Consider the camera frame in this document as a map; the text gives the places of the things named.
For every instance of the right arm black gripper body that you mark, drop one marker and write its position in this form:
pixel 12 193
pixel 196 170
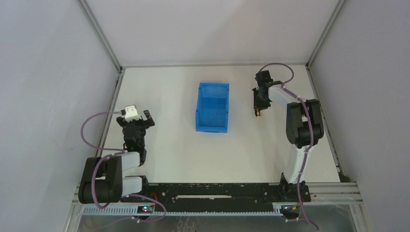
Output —
pixel 259 99

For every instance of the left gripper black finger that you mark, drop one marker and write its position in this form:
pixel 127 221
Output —
pixel 121 121
pixel 148 122

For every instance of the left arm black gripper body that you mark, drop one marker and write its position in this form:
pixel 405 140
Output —
pixel 134 123

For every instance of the black yellow screwdriver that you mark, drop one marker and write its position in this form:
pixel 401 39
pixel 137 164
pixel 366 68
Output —
pixel 257 113

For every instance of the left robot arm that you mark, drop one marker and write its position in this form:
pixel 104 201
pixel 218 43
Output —
pixel 102 179

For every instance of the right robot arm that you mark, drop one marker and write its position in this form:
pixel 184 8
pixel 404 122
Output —
pixel 303 127

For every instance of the blue plastic bin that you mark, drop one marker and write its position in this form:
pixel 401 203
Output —
pixel 212 110

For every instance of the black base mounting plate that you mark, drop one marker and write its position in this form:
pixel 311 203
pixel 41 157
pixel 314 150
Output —
pixel 223 197

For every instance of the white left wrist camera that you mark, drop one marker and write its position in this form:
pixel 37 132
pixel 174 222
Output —
pixel 130 113

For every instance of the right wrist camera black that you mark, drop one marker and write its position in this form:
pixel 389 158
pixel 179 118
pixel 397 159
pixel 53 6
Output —
pixel 263 77

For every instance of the aluminium frame rail right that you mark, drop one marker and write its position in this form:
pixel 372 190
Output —
pixel 339 7

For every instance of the aluminium frame rail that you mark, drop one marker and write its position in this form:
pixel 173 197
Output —
pixel 115 79
pixel 339 7

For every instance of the aluminium frame rail left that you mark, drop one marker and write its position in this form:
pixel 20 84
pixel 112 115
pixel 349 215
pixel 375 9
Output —
pixel 115 79

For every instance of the front aluminium cable rail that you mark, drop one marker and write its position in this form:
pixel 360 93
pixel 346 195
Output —
pixel 321 194

